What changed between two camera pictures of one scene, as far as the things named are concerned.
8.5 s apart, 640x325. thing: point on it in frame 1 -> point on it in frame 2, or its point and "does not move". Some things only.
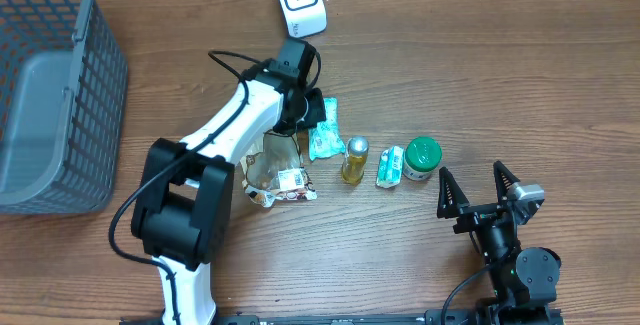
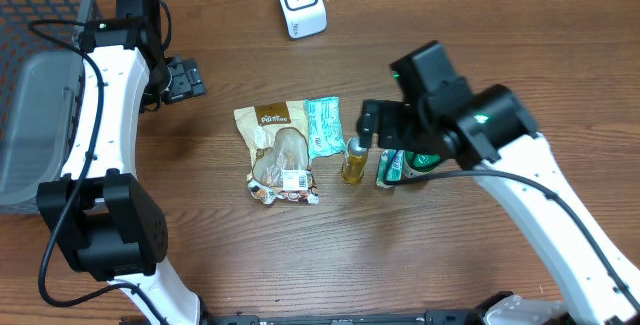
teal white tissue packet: [391, 165] does not move
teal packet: [325, 138] does not move
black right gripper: [484, 217] -> [375, 121]
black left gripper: [316, 97] -> [190, 81]
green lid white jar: [422, 155] does not move
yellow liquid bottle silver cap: [354, 162] does not move
